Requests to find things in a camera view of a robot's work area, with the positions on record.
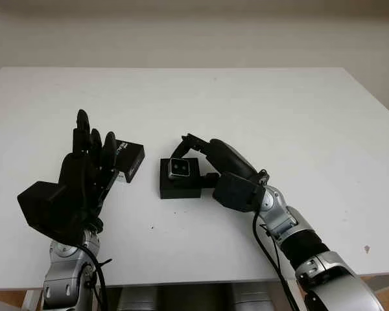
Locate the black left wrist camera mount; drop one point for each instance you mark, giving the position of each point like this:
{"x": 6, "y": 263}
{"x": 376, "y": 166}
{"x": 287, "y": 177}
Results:
{"x": 42, "y": 204}

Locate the grey right robot thigh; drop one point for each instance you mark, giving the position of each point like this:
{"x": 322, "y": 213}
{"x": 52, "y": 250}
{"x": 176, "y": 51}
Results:
{"x": 251, "y": 301}

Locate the grey left robot thigh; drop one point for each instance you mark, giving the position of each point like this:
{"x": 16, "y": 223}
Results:
{"x": 136, "y": 301}

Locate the black box base with insert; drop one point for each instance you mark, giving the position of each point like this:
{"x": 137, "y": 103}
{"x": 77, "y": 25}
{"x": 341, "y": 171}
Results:
{"x": 181, "y": 191}

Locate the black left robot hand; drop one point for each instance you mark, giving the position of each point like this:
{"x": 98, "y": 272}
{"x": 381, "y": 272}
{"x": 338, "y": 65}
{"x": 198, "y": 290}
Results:
{"x": 81, "y": 181}

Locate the dark robot waist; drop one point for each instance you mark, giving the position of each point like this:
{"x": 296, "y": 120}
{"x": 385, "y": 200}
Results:
{"x": 194, "y": 301}

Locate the grey robot thigh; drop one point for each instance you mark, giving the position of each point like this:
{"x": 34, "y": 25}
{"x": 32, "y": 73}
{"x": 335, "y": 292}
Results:
{"x": 136, "y": 301}
{"x": 251, "y": 301}

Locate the black RealSense box lid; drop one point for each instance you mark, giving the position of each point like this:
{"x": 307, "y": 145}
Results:
{"x": 134, "y": 158}

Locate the white table leg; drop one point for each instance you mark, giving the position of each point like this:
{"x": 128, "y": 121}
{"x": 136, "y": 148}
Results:
{"x": 30, "y": 301}

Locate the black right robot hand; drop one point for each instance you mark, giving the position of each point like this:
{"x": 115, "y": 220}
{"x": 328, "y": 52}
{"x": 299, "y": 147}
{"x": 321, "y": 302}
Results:
{"x": 230, "y": 158}

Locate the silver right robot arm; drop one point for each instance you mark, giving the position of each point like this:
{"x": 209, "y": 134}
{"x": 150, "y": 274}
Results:
{"x": 278, "y": 214}

